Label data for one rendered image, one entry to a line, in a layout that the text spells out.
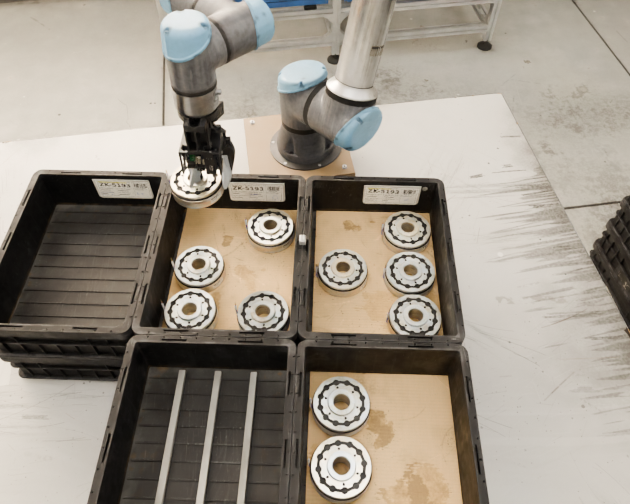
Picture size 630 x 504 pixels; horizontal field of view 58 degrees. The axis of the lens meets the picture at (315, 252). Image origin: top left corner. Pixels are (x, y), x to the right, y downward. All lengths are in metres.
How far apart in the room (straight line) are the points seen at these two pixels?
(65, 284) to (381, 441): 0.72
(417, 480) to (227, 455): 0.33
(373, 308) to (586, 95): 2.28
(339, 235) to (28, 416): 0.75
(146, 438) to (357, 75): 0.82
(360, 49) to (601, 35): 2.63
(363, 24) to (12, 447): 1.09
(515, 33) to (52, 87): 2.51
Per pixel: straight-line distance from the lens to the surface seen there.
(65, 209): 1.44
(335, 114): 1.27
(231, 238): 1.27
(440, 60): 3.25
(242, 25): 0.96
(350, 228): 1.28
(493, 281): 1.41
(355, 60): 1.23
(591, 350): 1.40
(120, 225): 1.36
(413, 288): 1.16
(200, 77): 0.93
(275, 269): 1.21
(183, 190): 1.14
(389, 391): 1.09
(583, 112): 3.14
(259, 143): 1.52
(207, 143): 1.01
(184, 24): 0.91
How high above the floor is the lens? 1.83
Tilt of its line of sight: 54 degrees down
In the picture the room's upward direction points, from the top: straight up
